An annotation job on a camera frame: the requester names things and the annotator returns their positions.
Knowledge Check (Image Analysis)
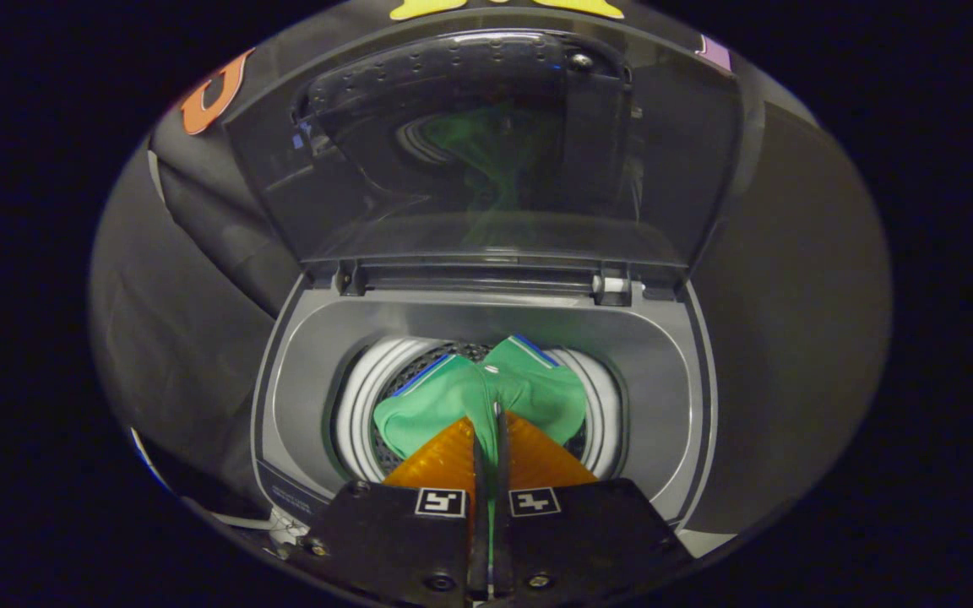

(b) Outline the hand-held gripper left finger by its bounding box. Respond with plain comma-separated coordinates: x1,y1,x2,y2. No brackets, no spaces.
305,414,492,605

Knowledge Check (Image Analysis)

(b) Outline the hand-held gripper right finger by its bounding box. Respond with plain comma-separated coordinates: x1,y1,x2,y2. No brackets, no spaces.
493,410,695,600

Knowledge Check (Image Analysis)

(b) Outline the green polo shirt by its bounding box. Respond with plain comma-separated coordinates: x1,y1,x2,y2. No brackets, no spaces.
372,334,589,558

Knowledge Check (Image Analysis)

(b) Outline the dark washing machine lid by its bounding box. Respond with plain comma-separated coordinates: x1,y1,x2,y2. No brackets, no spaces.
225,30,746,273

